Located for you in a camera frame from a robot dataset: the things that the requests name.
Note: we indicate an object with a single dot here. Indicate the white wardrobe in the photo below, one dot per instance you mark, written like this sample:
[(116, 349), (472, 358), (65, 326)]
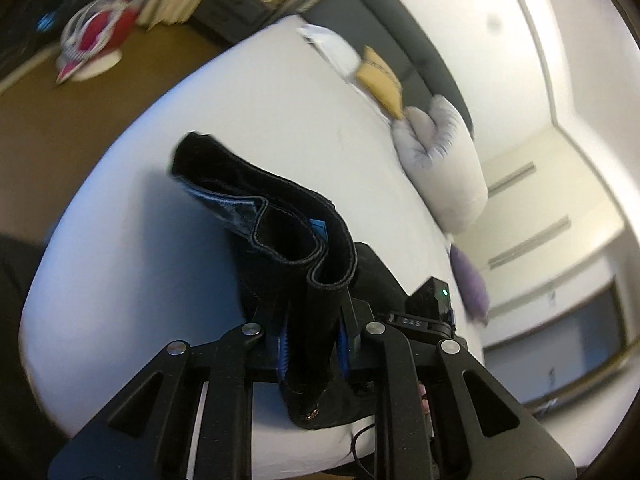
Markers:
[(540, 220)]

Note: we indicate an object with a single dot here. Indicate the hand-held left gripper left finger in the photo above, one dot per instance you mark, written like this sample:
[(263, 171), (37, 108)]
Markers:
[(282, 355)]

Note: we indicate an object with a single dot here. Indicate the grey padded headboard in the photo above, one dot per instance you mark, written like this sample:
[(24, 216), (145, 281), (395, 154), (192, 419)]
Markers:
[(400, 25)]

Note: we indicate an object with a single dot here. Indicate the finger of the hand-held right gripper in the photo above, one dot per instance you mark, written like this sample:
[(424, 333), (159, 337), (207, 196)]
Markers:
[(319, 232)]

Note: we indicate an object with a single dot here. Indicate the yellow cushion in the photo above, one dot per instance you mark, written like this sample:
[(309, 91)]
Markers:
[(380, 80)]

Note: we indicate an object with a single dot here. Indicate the white bed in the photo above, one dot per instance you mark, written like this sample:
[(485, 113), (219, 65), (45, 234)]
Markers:
[(200, 85)]

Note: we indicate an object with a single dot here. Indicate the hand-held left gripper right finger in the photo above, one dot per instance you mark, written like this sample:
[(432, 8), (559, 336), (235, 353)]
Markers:
[(344, 345)]

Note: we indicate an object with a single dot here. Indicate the dark nightstand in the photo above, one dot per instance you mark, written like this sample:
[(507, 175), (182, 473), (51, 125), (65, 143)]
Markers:
[(230, 10)]

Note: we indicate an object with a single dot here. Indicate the person's right hand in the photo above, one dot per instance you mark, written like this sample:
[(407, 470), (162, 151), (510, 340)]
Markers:
[(424, 400)]

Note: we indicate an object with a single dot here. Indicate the red and white fan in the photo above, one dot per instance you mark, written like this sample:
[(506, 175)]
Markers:
[(100, 30)]

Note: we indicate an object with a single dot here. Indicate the black pants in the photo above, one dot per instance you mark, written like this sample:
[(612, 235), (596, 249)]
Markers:
[(280, 220)]

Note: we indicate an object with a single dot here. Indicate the purple cushion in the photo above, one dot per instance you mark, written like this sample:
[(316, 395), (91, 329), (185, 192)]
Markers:
[(472, 280)]

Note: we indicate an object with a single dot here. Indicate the white pillow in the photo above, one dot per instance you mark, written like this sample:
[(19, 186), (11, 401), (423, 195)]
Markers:
[(450, 175), (335, 50)]

